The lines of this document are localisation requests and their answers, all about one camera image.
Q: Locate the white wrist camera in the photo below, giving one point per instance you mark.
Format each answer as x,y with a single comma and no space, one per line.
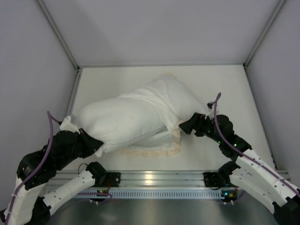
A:
69,124
211,109

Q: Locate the aluminium mounting rail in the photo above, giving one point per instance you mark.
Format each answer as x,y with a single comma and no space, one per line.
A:
142,179

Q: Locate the white pillow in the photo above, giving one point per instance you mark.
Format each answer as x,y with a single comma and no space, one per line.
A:
124,122

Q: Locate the aluminium frame post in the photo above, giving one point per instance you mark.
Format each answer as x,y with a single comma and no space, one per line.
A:
56,31
264,32

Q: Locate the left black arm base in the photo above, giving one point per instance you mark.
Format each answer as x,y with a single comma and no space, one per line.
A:
110,179

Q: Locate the left aluminium frame post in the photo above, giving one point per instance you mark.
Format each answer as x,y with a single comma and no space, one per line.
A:
56,31

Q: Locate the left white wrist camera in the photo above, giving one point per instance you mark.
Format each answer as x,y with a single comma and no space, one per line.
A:
69,124

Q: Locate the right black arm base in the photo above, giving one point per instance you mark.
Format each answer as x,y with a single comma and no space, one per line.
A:
217,180

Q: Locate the right aluminium frame post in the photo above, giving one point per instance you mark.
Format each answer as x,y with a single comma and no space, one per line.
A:
264,32

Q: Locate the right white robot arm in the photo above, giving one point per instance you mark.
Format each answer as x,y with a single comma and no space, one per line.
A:
247,170

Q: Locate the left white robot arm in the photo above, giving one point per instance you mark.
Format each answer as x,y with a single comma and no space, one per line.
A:
27,206

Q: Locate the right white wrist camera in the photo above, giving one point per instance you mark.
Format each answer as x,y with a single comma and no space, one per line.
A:
211,109

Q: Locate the white pillowcase with cream ruffle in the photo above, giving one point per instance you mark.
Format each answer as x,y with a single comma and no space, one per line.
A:
174,104

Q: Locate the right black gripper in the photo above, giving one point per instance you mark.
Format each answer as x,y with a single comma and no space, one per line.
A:
193,124

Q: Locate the perforated grey cable duct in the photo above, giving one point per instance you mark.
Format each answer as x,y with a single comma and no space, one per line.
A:
196,193

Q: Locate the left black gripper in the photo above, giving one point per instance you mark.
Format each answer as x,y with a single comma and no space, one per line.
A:
88,142

